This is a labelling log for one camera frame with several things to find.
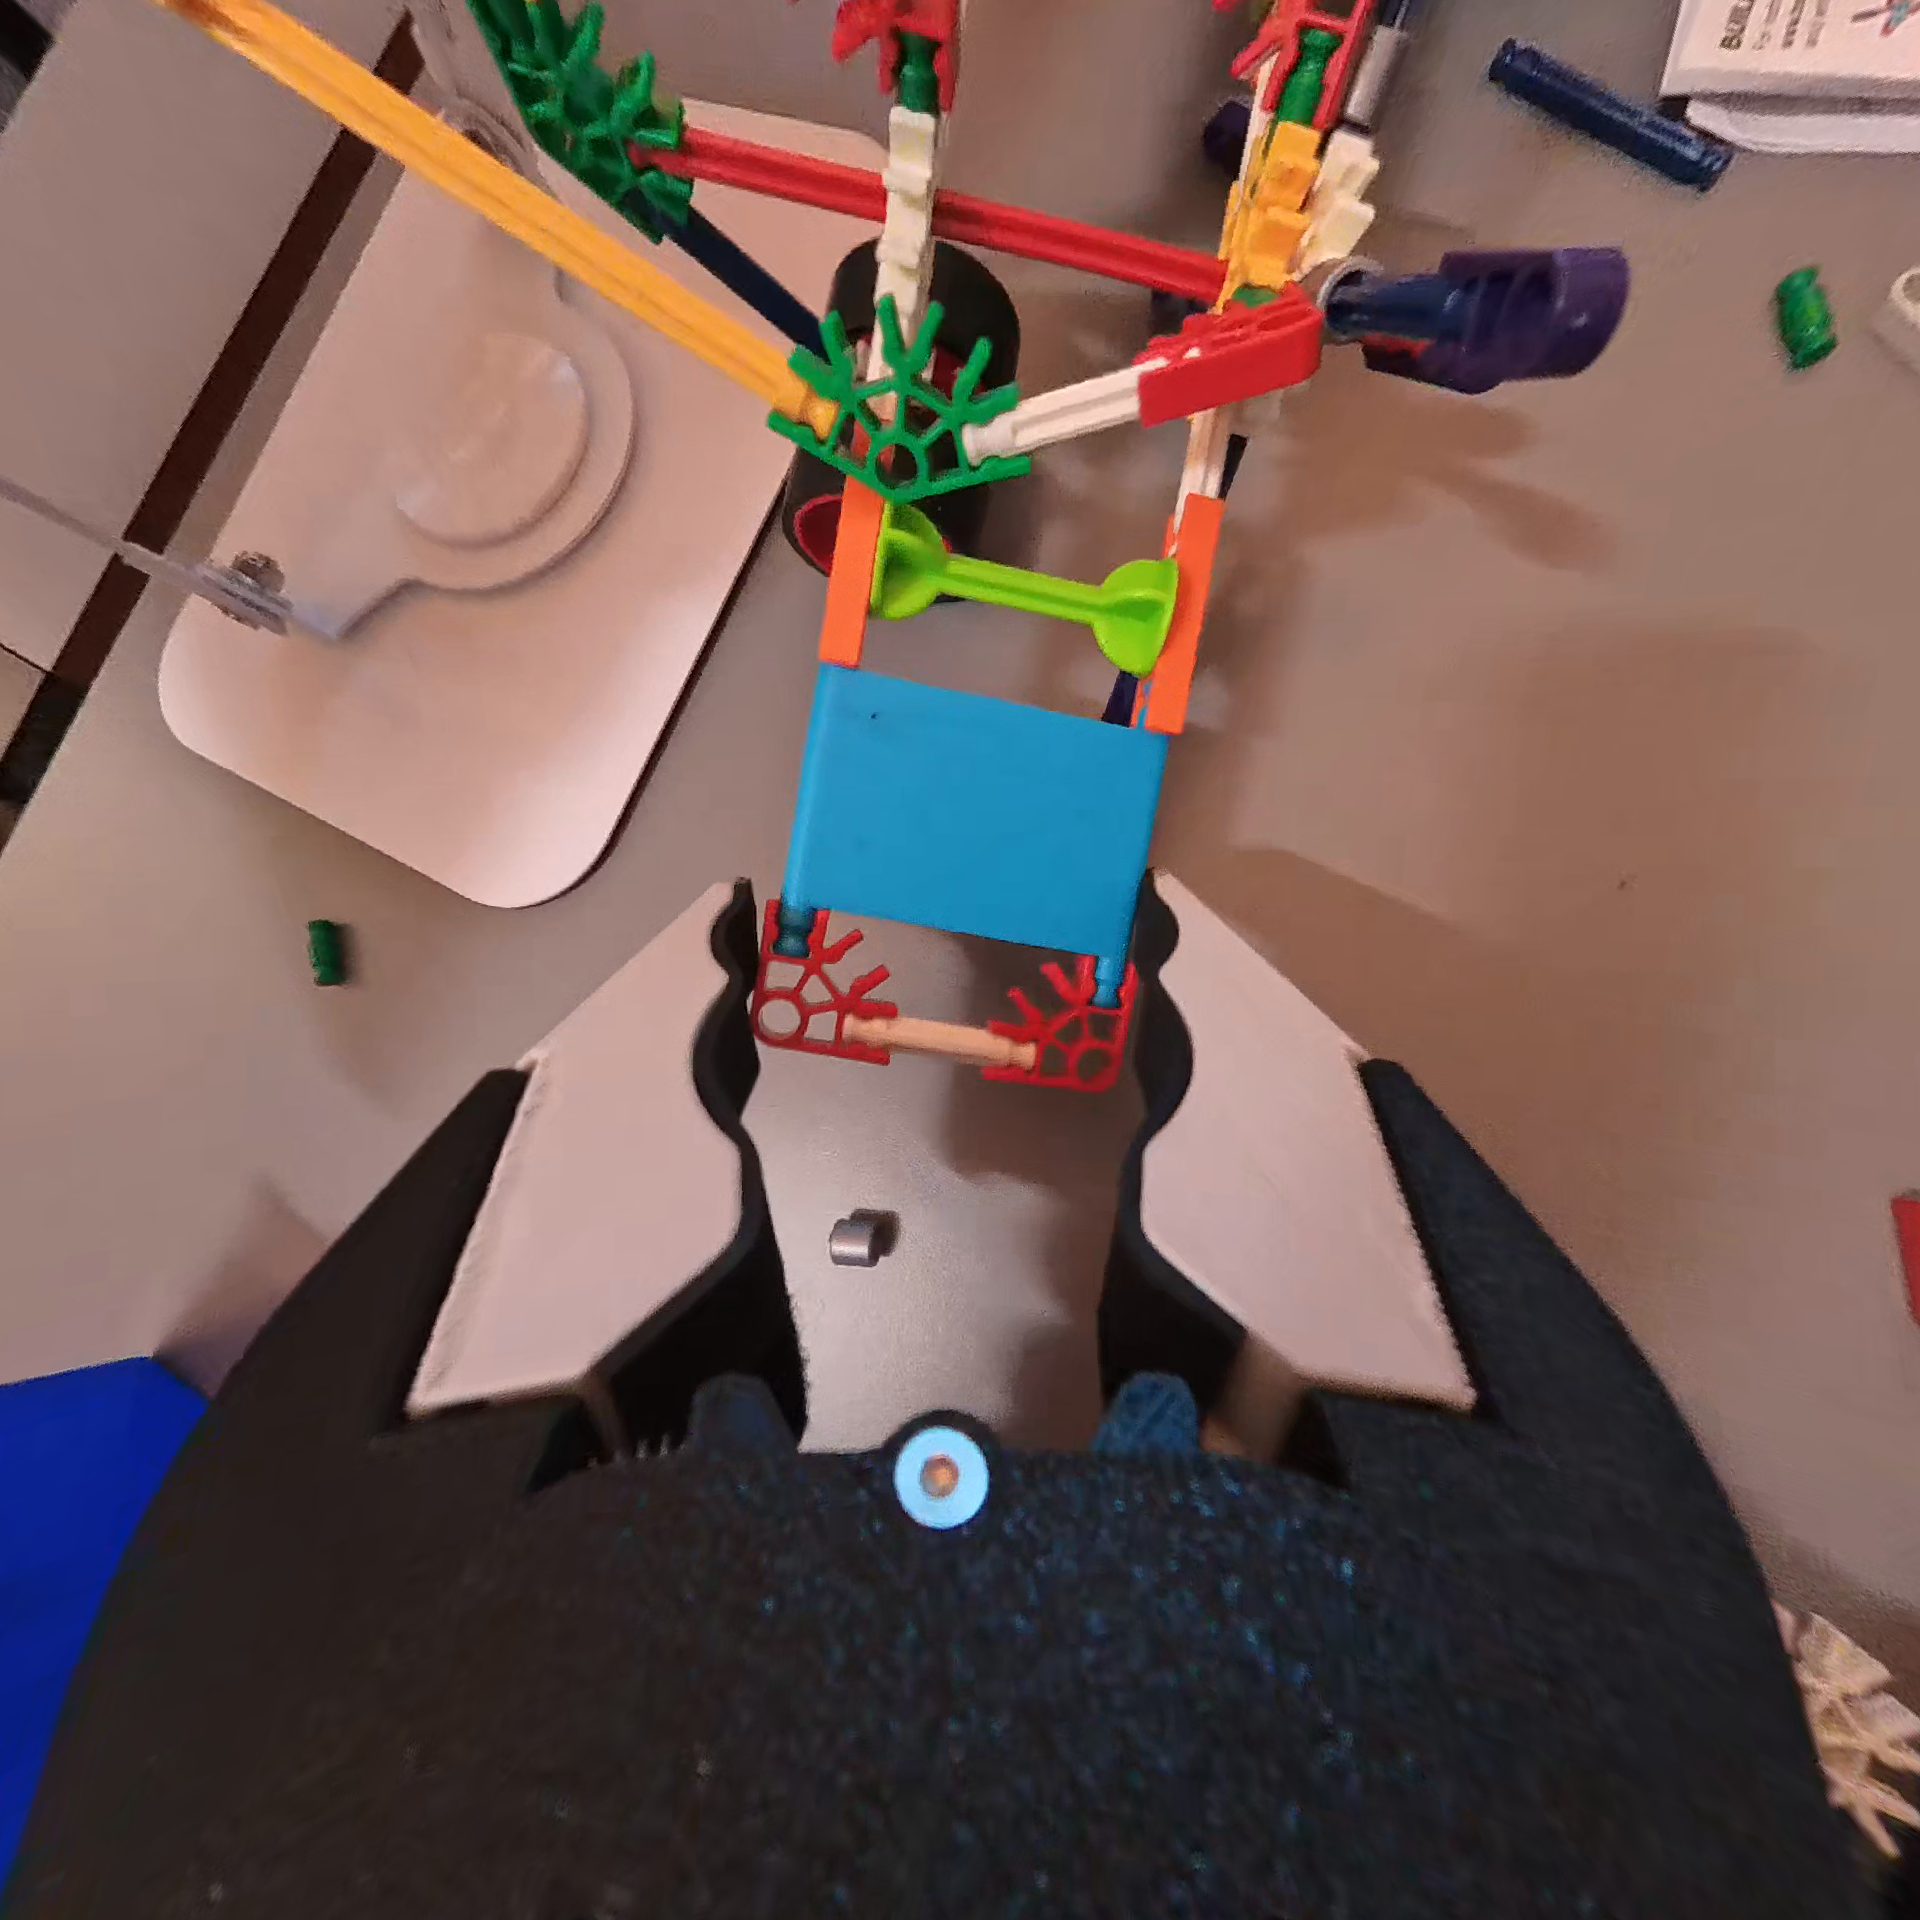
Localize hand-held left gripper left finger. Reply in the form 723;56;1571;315
405;879;812;1448

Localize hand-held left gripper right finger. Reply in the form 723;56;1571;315
1095;869;1483;1455

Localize colourful construction toy model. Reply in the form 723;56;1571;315
149;0;1629;1094

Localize white instruction booklet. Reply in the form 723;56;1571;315
1657;0;1920;153

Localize white rounded base board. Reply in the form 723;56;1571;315
158;91;888;906

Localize blue plastic bin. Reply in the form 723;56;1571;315
0;1358;210;1860

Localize clear acrylic bar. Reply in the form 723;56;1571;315
0;477;338;639

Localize white snowflake toy connectors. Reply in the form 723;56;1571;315
1769;1602;1920;1860

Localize black toy wheels red hubs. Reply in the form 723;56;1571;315
784;239;1021;577

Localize dark blue toy rod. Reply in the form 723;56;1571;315
1490;38;1734;193

